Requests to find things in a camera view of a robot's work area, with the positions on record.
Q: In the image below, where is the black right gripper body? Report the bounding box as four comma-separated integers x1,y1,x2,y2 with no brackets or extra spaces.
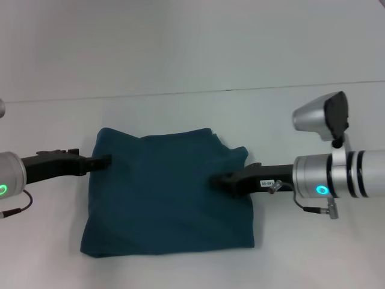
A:
232,162,296,198

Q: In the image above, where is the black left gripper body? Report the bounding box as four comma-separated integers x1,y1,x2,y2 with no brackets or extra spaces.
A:
20,148,91,185

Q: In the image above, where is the teal t-shirt with FREE print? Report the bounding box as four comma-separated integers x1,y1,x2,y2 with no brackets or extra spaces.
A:
79,128,256,259

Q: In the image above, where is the right arm cable with plug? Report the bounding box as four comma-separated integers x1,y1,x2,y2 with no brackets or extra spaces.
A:
268,179,339,220

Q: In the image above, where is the arm cable with plug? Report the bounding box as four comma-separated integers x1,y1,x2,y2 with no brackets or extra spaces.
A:
0,188,33,220
268,179,339,220

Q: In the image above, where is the left arm cable with plug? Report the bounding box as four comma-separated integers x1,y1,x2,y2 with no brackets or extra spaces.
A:
0,188,33,220

